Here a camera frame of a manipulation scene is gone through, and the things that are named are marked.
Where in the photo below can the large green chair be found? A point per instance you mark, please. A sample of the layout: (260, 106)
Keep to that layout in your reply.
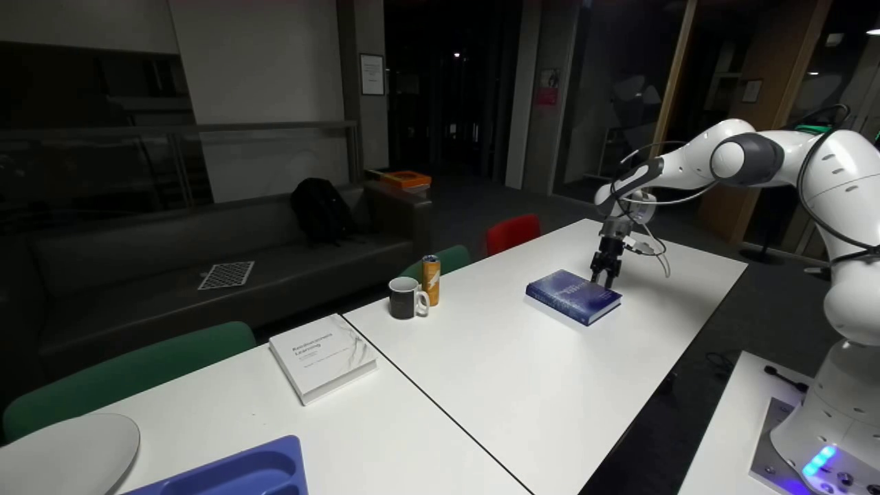
(127, 371)

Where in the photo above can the black marker pen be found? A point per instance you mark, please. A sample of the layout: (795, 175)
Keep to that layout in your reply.
(787, 377)

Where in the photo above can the white book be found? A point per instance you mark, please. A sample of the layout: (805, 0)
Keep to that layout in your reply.
(321, 355)

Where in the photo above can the blue compartment tray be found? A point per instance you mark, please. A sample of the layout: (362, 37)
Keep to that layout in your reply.
(238, 470)

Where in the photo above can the red chair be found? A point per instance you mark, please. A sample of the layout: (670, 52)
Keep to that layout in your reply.
(512, 235)

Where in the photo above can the bin with orange lid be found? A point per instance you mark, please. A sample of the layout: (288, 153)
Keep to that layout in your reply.
(402, 182)

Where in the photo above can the dark grey sofa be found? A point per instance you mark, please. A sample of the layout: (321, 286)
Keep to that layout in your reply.
(139, 266)

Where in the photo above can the white round plate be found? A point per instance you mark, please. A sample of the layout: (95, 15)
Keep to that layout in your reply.
(65, 457)

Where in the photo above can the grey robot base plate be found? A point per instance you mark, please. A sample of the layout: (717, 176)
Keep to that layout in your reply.
(766, 450)

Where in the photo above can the red wall sign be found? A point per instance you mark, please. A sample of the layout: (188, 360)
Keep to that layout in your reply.
(549, 91)

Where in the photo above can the small green chair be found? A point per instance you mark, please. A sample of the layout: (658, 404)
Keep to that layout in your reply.
(456, 259)

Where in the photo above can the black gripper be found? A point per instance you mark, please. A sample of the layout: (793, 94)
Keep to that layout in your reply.
(614, 248)

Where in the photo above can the orange drink can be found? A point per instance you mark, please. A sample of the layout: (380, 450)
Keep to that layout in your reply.
(431, 278)

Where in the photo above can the blue hardcover book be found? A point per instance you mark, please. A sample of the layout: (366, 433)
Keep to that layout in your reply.
(574, 296)

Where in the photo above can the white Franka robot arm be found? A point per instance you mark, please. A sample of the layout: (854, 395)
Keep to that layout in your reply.
(827, 175)

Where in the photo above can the framed paper wall notice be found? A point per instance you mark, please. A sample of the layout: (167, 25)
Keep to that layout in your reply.
(372, 76)

